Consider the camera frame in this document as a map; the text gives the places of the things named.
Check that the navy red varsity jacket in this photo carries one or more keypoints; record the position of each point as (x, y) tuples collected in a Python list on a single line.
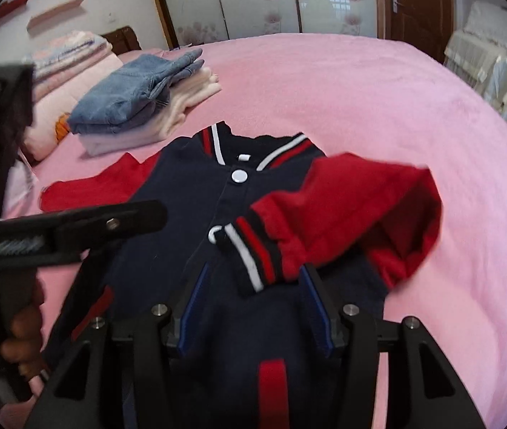
[(254, 211)]

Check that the pink bed blanket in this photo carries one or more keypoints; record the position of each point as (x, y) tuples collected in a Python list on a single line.
[(388, 101)]

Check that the folded cream white garment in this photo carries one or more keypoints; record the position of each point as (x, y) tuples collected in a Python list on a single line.
[(184, 95)]

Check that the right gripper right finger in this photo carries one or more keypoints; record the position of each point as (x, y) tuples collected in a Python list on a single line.
[(322, 313)]

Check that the folded floral quilt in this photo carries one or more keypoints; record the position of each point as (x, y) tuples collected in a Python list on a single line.
[(63, 58)]

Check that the floral sliding wardrobe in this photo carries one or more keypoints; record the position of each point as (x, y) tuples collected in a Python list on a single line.
[(199, 22)]

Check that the pink cartoon pillow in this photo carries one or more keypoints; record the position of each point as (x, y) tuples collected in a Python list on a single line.
[(48, 128)]

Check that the brown wooden door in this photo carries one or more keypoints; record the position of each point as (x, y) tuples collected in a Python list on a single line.
[(425, 24)]

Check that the person's left hand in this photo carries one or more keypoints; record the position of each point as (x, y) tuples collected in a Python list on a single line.
[(23, 344)]

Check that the red wall shelf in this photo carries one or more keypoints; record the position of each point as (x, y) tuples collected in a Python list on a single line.
[(8, 7)]

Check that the pink wall shelf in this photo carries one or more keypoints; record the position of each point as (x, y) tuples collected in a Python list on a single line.
[(52, 12)]

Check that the folded blue denim jeans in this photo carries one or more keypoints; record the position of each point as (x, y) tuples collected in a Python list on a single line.
[(130, 96)]

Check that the wooden headboard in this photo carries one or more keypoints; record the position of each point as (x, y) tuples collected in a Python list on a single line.
[(123, 40)]

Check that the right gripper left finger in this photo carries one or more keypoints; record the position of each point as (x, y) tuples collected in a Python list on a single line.
[(188, 310)]

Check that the lace covered cabinet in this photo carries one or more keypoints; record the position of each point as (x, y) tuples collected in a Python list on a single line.
[(477, 53)]

